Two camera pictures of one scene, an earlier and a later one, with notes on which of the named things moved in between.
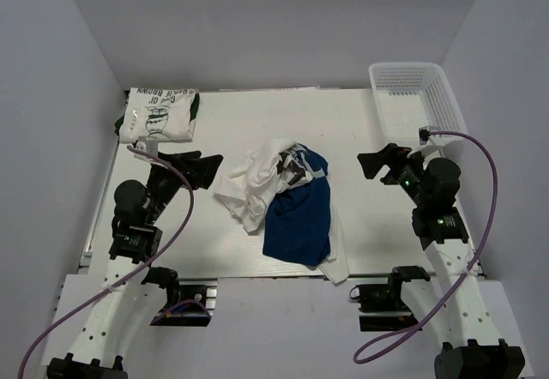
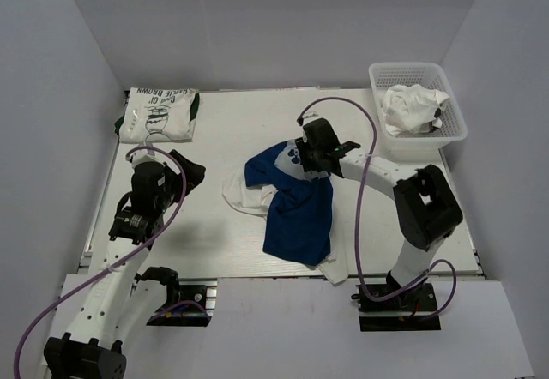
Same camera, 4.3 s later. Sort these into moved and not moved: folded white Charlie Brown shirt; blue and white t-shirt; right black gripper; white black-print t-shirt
Moved: white black-print t-shirt; right black gripper
Not moved: folded white Charlie Brown shirt; blue and white t-shirt
